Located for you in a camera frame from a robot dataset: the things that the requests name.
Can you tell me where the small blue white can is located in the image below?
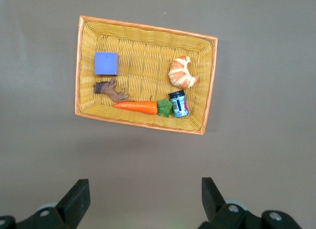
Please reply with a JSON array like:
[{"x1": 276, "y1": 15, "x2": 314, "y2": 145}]
[{"x1": 168, "y1": 89, "x2": 190, "y2": 118}]

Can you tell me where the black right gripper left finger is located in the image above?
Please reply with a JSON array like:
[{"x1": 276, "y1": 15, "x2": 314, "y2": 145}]
[{"x1": 0, "y1": 179, "x2": 91, "y2": 229}]

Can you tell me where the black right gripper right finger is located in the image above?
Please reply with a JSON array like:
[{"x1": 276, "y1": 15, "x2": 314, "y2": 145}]
[{"x1": 197, "y1": 177, "x2": 303, "y2": 229}]

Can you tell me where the brown toy lion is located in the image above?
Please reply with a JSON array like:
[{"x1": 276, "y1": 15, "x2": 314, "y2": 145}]
[{"x1": 93, "y1": 77, "x2": 130, "y2": 103}]

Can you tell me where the purple foam cube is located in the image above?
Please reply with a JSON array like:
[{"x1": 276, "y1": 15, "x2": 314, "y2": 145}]
[{"x1": 94, "y1": 51, "x2": 120, "y2": 76}]

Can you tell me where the toy croissant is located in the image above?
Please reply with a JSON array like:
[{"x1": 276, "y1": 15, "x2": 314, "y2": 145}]
[{"x1": 168, "y1": 55, "x2": 199, "y2": 90}]

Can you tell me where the yellow wicker basket orange rim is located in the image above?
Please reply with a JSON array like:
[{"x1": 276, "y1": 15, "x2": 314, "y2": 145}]
[{"x1": 75, "y1": 15, "x2": 219, "y2": 136}]

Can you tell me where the orange toy carrot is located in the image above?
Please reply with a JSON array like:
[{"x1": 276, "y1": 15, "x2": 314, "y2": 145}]
[{"x1": 113, "y1": 98, "x2": 174, "y2": 118}]

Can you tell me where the brown table cover cloth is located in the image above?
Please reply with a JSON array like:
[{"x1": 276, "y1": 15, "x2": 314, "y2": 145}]
[{"x1": 0, "y1": 0, "x2": 316, "y2": 229}]

